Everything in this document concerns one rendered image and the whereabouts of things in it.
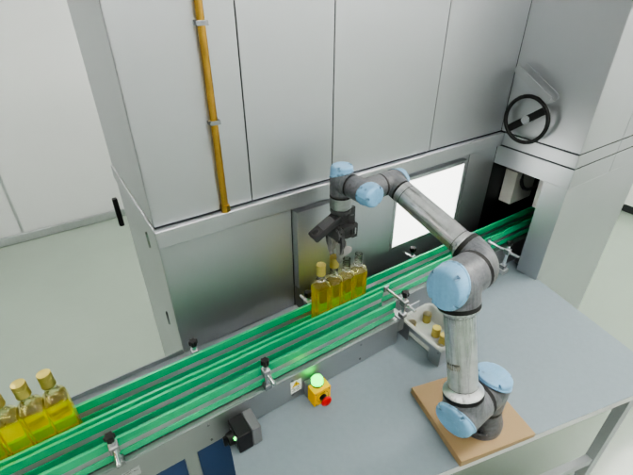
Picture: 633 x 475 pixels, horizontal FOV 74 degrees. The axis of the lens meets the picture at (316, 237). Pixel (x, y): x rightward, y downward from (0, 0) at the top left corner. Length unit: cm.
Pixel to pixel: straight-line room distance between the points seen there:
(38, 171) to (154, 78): 322
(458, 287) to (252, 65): 82
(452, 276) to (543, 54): 124
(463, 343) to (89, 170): 375
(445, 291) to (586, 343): 106
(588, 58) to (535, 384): 124
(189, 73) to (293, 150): 41
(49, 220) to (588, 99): 412
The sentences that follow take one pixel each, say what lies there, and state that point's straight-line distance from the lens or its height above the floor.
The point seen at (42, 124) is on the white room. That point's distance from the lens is 424.
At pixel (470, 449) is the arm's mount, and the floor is 78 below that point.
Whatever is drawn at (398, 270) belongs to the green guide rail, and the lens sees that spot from 187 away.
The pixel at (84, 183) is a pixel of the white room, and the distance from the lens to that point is 442.
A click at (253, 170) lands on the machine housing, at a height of 150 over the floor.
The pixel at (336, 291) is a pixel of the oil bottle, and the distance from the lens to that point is 158.
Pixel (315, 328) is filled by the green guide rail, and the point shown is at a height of 94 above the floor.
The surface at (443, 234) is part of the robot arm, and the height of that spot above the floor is 139.
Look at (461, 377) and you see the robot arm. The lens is 129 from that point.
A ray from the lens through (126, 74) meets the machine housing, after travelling 119.
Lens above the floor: 204
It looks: 32 degrees down
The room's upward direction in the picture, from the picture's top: straight up
